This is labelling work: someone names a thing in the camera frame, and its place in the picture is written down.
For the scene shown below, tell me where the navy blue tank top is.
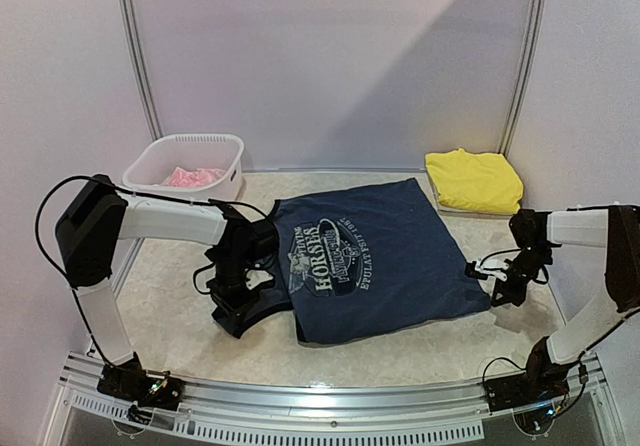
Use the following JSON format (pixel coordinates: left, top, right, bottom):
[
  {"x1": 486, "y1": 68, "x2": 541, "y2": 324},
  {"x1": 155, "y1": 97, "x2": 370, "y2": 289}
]
[{"x1": 253, "y1": 179, "x2": 490, "y2": 346}]

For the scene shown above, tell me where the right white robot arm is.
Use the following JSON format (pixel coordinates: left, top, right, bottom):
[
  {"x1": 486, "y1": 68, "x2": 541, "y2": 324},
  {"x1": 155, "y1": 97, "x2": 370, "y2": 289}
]
[{"x1": 472, "y1": 204, "x2": 639, "y2": 402}]

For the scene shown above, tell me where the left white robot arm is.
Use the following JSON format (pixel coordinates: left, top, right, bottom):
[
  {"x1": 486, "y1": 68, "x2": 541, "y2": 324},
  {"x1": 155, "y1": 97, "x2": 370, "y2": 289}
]
[{"x1": 51, "y1": 175, "x2": 279, "y2": 400}]

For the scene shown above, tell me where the white plastic laundry basket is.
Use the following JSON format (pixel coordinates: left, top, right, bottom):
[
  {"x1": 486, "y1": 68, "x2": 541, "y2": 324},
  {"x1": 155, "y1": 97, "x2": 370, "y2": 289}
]
[{"x1": 122, "y1": 133, "x2": 244, "y2": 201}]

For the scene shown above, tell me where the folded yellow shirt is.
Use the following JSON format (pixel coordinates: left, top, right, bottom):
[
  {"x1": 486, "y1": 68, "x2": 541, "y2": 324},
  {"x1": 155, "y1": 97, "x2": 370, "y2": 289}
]
[{"x1": 425, "y1": 148, "x2": 524, "y2": 215}]

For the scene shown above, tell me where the pink crumpled garment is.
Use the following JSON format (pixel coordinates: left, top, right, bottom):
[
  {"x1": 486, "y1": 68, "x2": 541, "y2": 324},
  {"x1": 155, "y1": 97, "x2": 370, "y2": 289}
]
[{"x1": 161, "y1": 167, "x2": 226, "y2": 189}]

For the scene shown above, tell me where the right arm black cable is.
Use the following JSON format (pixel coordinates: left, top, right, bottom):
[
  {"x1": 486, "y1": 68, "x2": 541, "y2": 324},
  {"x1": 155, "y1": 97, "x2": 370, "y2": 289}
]
[{"x1": 477, "y1": 248, "x2": 551, "y2": 285}]

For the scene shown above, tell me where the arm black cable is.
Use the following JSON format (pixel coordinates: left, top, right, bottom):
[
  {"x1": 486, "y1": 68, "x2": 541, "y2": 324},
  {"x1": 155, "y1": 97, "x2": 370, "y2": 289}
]
[
  {"x1": 477, "y1": 248, "x2": 551, "y2": 285},
  {"x1": 33, "y1": 174, "x2": 276, "y2": 357}
]

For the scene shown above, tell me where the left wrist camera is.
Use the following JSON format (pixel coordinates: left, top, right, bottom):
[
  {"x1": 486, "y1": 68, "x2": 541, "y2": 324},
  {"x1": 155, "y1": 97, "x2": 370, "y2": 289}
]
[{"x1": 245, "y1": 270, "x2": 273, "y2": 290}]

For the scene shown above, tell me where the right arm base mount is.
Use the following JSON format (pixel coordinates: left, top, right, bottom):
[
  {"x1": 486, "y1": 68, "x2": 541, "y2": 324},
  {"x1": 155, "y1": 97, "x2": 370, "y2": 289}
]
[{"x1": 481, "y1": 356, "x2": 589, "y2": 419}]

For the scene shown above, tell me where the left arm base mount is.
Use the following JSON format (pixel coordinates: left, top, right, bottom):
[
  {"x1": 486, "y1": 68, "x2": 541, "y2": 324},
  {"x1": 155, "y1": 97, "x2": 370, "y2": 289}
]
[{"x1": 97, "y1": 353, "x2": 186, "y2": 411}]

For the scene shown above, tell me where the aluminium front rail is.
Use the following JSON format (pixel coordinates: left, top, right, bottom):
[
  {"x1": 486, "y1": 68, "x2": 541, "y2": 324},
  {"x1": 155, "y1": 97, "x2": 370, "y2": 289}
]
[{"x1": 44, "y1": 353, "x2": 625, "y2": 445}]

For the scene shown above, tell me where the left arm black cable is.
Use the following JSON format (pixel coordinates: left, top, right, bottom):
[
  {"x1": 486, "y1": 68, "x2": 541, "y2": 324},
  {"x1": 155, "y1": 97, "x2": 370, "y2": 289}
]
[{"x1": 33, "y1": 174, "x2": 276, "y2": 357}]

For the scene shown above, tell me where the right aluminium frame post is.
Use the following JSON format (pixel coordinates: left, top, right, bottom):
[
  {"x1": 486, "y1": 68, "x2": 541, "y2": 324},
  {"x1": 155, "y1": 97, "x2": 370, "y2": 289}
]
[{"x1": 498, "y1": 0, "x2": 545, "y2": 157}]

